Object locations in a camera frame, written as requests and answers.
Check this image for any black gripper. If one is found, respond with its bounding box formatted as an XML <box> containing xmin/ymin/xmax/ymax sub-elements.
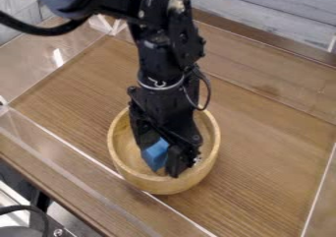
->
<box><xmin>126</xmin><ymin>80</ymin><xmax>204</xmax><ymax>178</ymax></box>

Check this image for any clear acrylic corner bracket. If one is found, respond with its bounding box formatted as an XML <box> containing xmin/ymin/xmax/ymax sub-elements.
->
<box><xmin>88</xmin><ymin>15</ymin><xmax>126</xmax><ymax>36</ymax></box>

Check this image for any clear acrylic front wall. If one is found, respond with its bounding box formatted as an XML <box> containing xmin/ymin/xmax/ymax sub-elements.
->
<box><xmin>0</xmin><ymin>105</ymin><xmax>216</xmax><ymax>237</ymax></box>

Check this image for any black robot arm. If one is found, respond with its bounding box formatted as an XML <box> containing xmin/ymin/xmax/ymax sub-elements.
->
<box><xmin>41</xmin><ymin>0</ymin><xmax>205</xmax><ymax>178</ymax></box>

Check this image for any brown wooden bowl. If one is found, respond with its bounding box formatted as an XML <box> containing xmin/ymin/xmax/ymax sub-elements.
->
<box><xmin>106</xmin><ymin>108</ymin><xmax>220</xmax><ymax>195</ymax></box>

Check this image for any blue rectangular block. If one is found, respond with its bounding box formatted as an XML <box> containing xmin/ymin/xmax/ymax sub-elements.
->
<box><xmin>140</xmin><ymin>138</ymin><xmax>169</xmax><ymax>172</ymax></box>

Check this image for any black cable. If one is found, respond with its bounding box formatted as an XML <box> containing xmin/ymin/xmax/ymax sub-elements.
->
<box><xmin>0</xmin><ymin>9</ymin><xmax>93</xmax><ymax>37</ymax></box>

